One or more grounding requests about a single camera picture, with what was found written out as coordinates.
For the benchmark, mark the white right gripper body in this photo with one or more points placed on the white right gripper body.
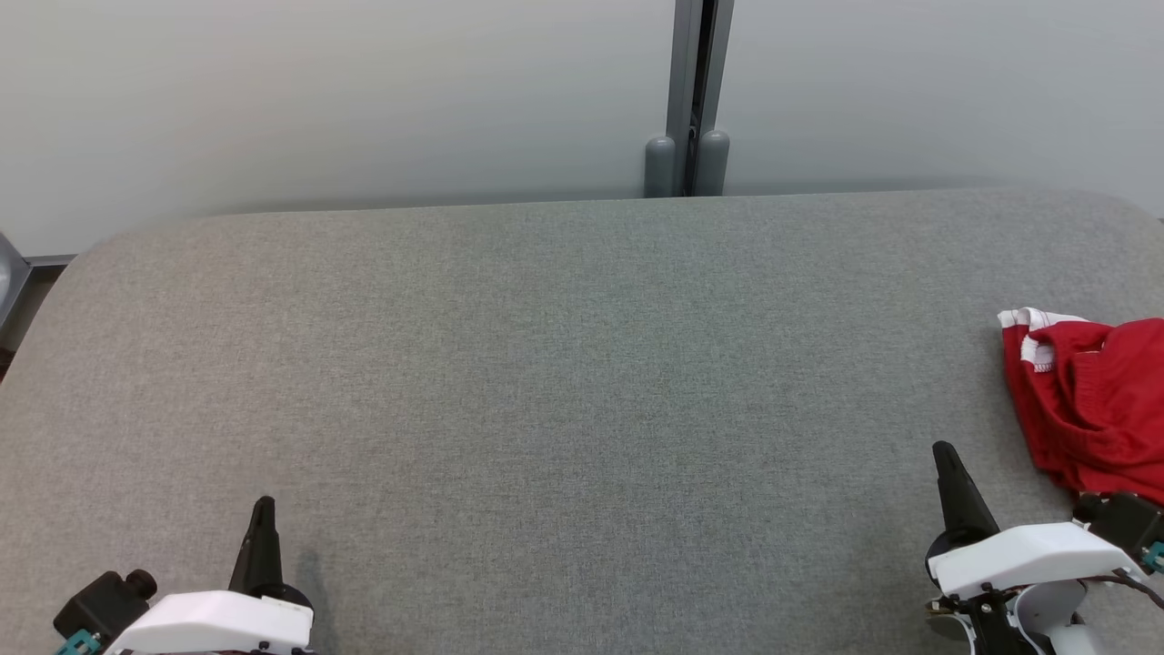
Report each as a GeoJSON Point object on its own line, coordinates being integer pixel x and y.
{"type": "Point", "coordinates": [1028, 555]}

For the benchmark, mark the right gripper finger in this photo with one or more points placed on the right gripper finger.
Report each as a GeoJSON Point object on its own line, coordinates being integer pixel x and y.
{"type": "Point", "coordinates": [962, 509]}

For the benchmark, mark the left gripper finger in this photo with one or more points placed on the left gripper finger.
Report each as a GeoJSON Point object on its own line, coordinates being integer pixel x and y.
{"type": "Point", "coordinates": [261, 559]}

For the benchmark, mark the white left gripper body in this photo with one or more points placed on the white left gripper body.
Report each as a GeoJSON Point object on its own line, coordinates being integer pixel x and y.
{"type": "Point", "coordinates": [218, 623]}

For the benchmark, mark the red shorts white stripe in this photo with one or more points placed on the red shorts white stripe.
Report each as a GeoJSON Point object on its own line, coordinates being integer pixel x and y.
{"type": "Point", "coordinates": [1100, 400]}

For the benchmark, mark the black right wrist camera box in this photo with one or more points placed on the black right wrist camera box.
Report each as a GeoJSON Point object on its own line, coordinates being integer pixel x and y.
{"type": "Point", "coordinates": [1123, 523]}

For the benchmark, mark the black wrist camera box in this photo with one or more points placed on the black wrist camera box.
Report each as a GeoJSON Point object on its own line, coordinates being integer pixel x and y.
{"type": "Point", "coordinates": [1123, 523]}
{"type": "Point", "coordinates": [100, 605]}

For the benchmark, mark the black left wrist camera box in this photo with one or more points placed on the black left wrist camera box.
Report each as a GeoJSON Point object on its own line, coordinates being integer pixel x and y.
{"type": "Point", "coordinates": [100, 605]}

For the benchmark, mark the grey metal frame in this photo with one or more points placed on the grey metal frame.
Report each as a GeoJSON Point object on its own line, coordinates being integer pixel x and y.
{"type": "Point", "coordinates": [11, 273]}

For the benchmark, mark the grey cylinder post foot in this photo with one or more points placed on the grey cylinder post foot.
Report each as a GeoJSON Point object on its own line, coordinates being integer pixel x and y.
{"type": "Point", "coordinates": [714, 166]}
{"type": "Point", "coordinates": [660, 171]}

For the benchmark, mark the grey partition post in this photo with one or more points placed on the grey partition post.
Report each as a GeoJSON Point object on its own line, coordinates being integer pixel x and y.
{"type": "Point", "coordinates": [684, 64]}

